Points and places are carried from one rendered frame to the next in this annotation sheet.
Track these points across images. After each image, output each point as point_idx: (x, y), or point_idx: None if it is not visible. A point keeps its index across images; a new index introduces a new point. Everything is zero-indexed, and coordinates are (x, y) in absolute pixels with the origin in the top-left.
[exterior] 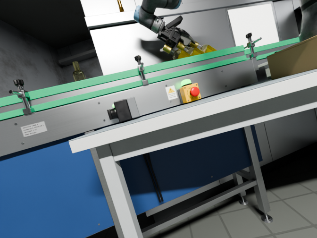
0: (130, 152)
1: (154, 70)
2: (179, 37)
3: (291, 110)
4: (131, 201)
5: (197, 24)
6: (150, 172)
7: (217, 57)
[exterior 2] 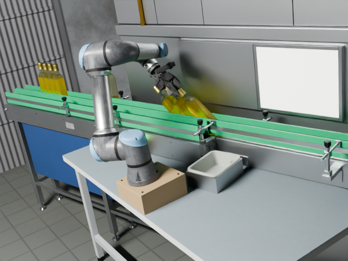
0: None
1: (126, 118)
2: (173, 79)
3: None
4: (87, 191)
5: (212, 57)
6: None
7: (172, 128)
